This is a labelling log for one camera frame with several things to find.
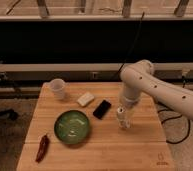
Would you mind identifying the green ceramic bowl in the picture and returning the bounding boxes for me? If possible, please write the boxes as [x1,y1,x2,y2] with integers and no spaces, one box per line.
[54,110,91,145]

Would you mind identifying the red chili pepper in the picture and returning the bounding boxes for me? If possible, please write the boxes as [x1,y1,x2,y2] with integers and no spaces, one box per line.
[35,135,49,163]

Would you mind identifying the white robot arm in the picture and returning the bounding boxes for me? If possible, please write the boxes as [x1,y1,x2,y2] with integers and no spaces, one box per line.
[120,60,193,121]

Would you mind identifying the black smartphone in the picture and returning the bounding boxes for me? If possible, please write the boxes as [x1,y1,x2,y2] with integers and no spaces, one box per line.
[93,100,111,119]

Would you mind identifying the small white bottle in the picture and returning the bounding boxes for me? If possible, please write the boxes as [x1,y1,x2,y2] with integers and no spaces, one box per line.
[116,106,130,129]

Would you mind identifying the black hanging cable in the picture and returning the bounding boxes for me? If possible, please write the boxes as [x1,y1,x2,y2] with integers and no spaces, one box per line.
[108,11,146,82]

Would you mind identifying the black office chair base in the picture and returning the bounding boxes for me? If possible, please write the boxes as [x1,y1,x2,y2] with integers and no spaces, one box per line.
[0,109,19,120]

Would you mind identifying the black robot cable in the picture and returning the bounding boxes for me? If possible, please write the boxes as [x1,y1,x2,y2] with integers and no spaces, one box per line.
[156,103,192,145]

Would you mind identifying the clear plastic measuring cup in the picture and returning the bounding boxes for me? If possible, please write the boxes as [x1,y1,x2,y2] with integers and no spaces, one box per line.
[49,79,65,100]

